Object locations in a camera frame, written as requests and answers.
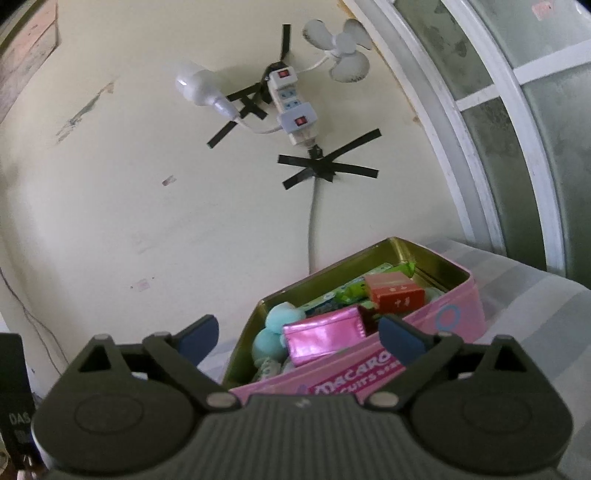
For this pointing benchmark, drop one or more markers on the shiny pink box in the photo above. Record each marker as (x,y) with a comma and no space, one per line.
(323,334)

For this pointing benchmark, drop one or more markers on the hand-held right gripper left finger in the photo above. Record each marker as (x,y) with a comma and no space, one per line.
(198,334)

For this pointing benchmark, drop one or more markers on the white plug-in lamp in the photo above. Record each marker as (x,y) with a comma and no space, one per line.
(196,85)

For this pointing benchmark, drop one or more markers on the white power strip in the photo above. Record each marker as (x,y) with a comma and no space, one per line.
(288,99)

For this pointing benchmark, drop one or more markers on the green snack packet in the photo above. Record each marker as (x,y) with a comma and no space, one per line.
(351,290)

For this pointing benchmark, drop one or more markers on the small red box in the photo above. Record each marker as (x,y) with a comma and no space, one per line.
(397,295)

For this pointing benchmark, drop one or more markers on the black tape strips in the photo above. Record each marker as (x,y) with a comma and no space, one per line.
(249,106)

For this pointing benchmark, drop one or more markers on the shiny green candy packet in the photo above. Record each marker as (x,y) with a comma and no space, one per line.
(405,267)

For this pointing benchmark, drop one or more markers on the small white fan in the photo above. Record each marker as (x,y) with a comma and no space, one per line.
(346,46)

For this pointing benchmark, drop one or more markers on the pink tin box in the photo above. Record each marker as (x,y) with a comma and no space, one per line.
(461,300)

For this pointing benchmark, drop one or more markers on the teal fluffy ball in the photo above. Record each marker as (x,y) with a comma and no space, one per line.
(268,344)
(284,318)

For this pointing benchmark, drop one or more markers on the white window frame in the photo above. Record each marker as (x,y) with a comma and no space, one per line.
(531,138)

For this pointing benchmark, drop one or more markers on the black tape cross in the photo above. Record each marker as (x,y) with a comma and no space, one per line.
(323,168)

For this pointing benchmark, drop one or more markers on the blue green toothpaste box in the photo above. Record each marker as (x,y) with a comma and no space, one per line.
(318,304)

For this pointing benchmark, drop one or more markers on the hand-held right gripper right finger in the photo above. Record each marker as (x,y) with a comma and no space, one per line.
(401,342)

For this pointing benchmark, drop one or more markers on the teal white patterned packet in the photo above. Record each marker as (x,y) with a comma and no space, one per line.
(272,369)

